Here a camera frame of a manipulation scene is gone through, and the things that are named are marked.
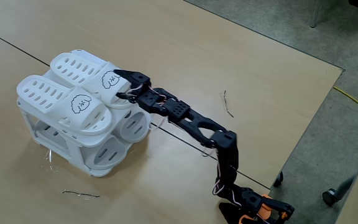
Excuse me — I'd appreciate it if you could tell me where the grey bear slipper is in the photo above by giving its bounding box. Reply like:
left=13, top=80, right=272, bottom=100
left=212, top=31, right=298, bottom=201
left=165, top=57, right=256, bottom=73
left=82, top=135, right=133, bottom=170
left=113, top=107, right=151, bottom=144

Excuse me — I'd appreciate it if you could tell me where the white dog slipper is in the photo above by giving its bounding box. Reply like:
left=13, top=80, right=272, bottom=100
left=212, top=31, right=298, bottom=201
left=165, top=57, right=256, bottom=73
left=16, top=75, right=113, bottom=136
left=49, top=52, right=136, bottom=110

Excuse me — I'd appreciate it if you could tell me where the white two-shelf shoe rack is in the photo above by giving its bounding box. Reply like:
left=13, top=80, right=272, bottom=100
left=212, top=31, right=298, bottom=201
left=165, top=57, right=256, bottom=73
left=16, top=49, right=152, bottom=177

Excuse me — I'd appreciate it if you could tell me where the clear tape strip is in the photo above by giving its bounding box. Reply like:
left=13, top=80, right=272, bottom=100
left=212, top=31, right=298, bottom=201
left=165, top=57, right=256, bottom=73
left=222, top=90, right=235, bottom=119
left=61, top=189, right=101, bottom=199

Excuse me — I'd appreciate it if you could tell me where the black caster wheel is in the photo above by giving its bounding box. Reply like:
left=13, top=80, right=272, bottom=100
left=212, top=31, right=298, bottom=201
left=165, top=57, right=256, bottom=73
left=322, top=188, right=338, bottom=207
left=273, top=171, right=284, bottom=188

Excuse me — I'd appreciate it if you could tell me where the metal chair leg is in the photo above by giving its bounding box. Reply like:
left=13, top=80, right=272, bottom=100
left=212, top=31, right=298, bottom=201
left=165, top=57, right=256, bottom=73
left=309, top=0, right=322, bottom=29

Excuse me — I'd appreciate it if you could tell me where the grey table leg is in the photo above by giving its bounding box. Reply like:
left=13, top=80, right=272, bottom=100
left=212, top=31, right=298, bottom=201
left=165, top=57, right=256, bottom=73
left=334, top=174, right=357, bottom=200

